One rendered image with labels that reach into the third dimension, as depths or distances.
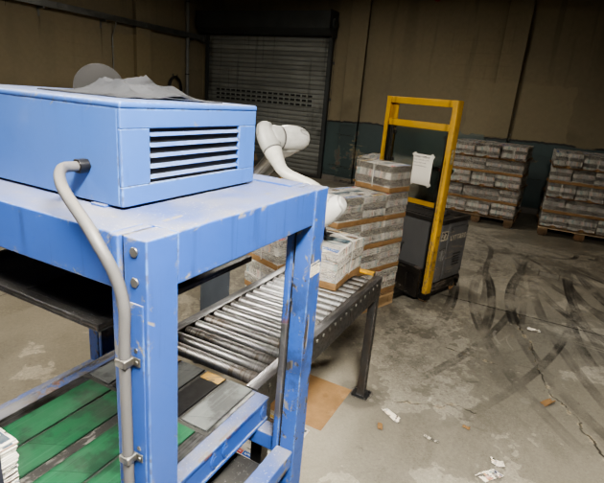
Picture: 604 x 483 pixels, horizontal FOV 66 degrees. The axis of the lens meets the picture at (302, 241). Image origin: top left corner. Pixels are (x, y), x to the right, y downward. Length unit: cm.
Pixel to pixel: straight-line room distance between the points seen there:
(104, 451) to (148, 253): 85
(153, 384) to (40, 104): 60
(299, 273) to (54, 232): 67
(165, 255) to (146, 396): 25
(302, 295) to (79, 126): 72
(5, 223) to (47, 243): 12
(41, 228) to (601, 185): 773
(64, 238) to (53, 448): 79
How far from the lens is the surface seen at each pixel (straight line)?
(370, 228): 389
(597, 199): 816
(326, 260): 247
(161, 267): 80
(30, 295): 120
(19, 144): 119
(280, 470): 159
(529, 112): 973
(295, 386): 149
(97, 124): 98
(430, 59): 1006
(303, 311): 136
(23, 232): 102
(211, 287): 312
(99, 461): 150
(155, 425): 94
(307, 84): 1093
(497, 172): 816
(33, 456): 156
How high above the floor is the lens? 178
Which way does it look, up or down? 17 degrees down
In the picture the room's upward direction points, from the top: 5 degrees clockwise
